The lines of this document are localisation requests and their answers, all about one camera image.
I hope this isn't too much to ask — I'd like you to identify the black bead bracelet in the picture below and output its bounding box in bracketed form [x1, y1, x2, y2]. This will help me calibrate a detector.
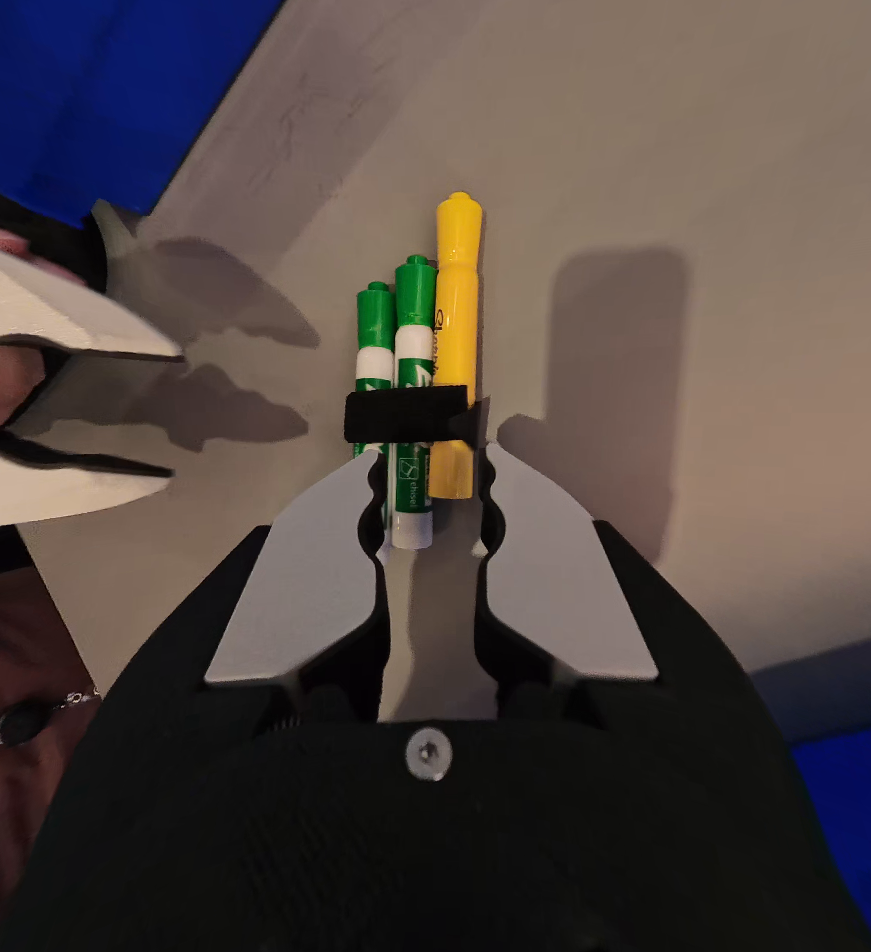
[0, 688, 103, 761]

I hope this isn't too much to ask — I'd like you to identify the person's left forearm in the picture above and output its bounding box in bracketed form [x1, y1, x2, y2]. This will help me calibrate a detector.
[0, 565, 105, 952]

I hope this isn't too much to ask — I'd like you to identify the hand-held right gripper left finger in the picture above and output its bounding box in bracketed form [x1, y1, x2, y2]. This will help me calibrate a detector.
[203, 448, 393, 718]

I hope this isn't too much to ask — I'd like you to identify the black hook-and-loop strap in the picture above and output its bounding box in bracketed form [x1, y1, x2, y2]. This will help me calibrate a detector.
[344, 384, 493, 452]

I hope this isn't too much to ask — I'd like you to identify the green dry erase marker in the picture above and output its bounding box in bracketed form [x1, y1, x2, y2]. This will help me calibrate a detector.
[354, 280, 399, 525]
[389, 254, 438, 551]

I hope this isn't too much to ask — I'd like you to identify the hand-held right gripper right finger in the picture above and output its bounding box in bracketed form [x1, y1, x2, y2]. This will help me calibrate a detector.
[473, 442, 661, 696]

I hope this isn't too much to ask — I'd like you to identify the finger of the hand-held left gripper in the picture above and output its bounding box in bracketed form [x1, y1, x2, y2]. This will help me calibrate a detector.
[0, 234, 186, 365]
[0, 424, 178, 531]

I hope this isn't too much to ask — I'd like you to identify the person's left hand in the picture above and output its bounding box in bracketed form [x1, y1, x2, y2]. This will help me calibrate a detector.
[0, 223, 87, 428]

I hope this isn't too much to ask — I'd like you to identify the yellow highlighter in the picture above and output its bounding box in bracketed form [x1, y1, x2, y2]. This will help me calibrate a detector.
[428, 191, 483, 501]

